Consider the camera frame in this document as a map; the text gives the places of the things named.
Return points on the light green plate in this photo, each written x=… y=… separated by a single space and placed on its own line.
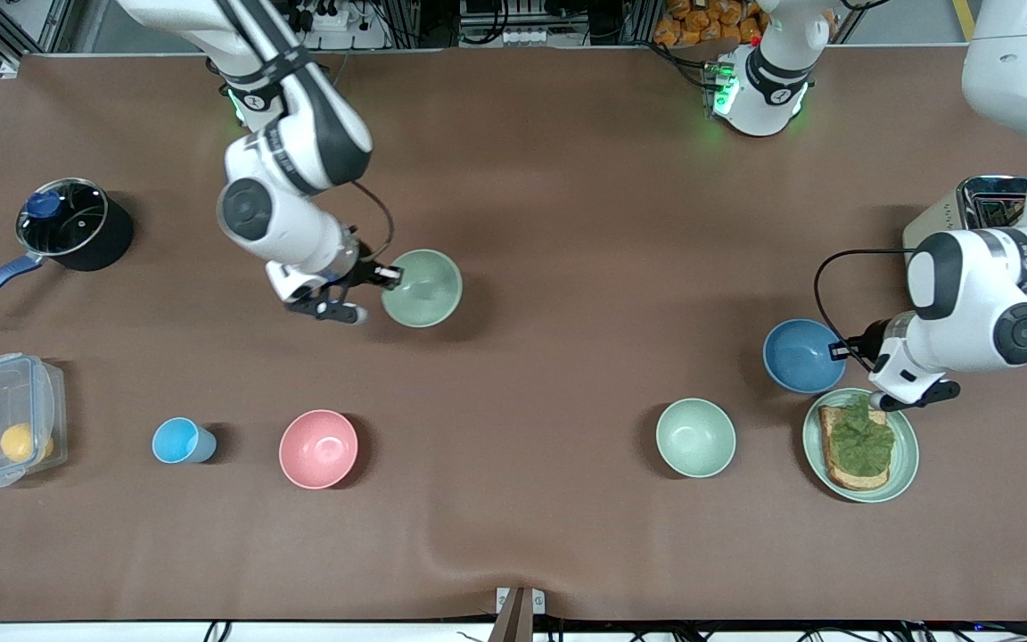
x=904 y=450

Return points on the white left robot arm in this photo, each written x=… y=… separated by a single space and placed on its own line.
x=968 y=303

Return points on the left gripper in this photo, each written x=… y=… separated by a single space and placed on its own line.
x=872 y=340

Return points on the light green bowl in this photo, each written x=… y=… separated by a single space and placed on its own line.
x=429 y=294
x=695 y=438

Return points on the white socket strip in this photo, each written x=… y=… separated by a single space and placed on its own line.
x=522 y=37

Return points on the toast slice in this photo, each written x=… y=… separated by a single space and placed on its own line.
x=839 y=473

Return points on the blue bowl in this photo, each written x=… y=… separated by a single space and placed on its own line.
x=799 y=357

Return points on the metal bracket with post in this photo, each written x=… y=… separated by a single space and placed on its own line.
x=513 y=620

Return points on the white power strip with plugs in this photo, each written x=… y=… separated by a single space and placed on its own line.
x=362 y=36

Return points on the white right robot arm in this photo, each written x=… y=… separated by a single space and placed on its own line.
x=282 y=223

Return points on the pink bowl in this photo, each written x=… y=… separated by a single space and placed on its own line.
x=318 y=449

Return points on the green lettuce leaf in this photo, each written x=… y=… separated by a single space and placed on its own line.
x=861 y=441

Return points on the yellow lemon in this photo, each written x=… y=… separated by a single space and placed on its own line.
x=19 y=443

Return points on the blue plastic cup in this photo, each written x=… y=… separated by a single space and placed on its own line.
x=176 y=441

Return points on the cream and chrome toaster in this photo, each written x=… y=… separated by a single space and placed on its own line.
x=941 y=223

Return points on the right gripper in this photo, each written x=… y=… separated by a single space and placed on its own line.
x=365 y=270

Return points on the metal corner bracket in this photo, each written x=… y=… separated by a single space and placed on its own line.
x=8 y=68

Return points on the brown table cloth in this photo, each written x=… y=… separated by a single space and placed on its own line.
x=513 y=401

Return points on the glass lid with blue knob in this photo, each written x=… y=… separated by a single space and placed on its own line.
x=77 y=223

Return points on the bag of orange snacks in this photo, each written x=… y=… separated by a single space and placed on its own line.
x=701 y=22

